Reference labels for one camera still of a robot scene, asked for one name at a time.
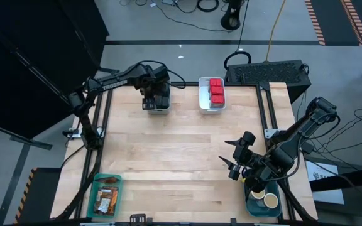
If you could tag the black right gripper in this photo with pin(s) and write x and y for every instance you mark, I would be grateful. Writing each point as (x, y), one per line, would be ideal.
(245, 160)

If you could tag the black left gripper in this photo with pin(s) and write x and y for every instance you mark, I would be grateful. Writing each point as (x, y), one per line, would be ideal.
(154, 91)

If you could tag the red-lidded smoked paprika tin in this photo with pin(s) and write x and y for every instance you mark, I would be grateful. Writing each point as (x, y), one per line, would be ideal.
(217, 90)
(218, 99)
(215, 82)

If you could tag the brown orange spice packet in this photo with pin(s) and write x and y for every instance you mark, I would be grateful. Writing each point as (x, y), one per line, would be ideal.
(104, 202)
(115, 197)
(107, 179)

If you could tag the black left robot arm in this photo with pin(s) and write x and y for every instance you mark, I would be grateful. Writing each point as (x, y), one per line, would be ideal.
(115, 83)

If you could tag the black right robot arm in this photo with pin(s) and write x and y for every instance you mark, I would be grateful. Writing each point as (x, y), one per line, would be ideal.
(294, 138)

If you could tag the grey plastic bin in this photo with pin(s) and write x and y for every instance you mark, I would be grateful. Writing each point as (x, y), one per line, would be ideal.
(159, 111)

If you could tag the white plastic bin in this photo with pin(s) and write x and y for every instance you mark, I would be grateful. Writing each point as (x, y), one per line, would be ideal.
(203, 103)

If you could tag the blue plastic bin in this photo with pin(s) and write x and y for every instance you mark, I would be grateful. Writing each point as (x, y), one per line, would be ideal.
(272, 213)

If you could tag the black power adapter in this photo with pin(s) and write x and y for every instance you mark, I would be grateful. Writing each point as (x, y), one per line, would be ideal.
(308, 147)

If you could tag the black computer case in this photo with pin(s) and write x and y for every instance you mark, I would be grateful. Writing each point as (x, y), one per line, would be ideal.
(269, 73)

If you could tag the white paper sign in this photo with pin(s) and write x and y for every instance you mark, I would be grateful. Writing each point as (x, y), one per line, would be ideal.
(322, 175)

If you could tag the black floor stand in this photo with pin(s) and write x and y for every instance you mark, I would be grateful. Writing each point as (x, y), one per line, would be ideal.
(231, 19)

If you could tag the small black box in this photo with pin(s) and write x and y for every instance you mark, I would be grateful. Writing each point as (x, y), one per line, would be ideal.
(137, 219)

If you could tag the black rig floor beam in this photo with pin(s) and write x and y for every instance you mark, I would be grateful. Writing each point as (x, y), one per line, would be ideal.
(350, 179)

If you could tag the green plastic bin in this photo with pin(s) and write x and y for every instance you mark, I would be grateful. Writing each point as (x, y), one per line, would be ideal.
(90, 201)

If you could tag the black curtain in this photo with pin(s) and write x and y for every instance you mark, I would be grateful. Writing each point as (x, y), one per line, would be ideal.
(27, 47)

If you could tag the black hazard-striped floor mat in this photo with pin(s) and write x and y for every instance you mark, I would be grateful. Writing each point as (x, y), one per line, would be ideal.
(332, 19)
(42, 194)

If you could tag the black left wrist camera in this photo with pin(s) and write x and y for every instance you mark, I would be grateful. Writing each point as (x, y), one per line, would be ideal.
(160, 73)

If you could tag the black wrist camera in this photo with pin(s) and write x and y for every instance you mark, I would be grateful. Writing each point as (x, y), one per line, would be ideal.
(249, 138)
(160, 73)

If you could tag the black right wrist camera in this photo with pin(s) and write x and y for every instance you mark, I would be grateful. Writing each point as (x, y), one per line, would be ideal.
(249, 138)

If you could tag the black table frame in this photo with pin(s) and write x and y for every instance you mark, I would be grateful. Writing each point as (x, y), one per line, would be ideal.
(184, 83)

